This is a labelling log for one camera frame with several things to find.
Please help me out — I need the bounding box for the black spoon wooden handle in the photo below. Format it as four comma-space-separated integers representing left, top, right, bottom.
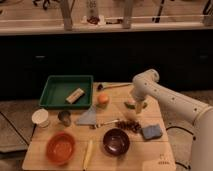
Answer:
97, 83, 131, 91

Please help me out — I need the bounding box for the dark grapes bunch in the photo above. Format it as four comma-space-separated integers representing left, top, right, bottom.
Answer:
116, 120, 141, 133

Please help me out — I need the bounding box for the blue sponge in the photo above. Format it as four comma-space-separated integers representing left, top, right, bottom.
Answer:
142, 124, 163, 140

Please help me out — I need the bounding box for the orange bowl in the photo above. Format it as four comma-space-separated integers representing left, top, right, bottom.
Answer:
45, 132, 75, 166

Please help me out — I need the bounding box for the wooden block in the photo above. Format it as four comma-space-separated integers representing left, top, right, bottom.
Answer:
66, 88, 84, 104

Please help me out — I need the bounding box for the green plastic tray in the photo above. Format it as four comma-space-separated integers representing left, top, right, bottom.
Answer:
39, 75, 93, 109

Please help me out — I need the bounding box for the small metal cup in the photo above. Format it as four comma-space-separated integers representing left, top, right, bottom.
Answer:
58, 111, 71, 126

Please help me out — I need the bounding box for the white paper cup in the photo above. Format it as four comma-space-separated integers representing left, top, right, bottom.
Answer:
31, 109, 50, 128

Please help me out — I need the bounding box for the purple bowl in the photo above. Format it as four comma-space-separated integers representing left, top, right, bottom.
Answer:
103, 128, 130, 156

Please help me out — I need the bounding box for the yellow banana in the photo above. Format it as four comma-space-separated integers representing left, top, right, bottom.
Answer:
83, 140, 93, 171

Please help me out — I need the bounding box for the blue cloth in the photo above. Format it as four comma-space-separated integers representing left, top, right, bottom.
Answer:
75, 106, 96, 125

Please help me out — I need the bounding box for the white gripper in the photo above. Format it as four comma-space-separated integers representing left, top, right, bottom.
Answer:
127, 88, 146, 114

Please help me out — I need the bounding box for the orange fruit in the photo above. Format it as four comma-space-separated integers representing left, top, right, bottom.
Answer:
97, 93, 109, 106

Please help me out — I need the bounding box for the black cable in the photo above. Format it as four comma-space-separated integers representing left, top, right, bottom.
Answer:
166, 125, 195, 136

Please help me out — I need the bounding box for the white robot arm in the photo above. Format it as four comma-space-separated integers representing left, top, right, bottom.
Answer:
131, 69, 213, 171

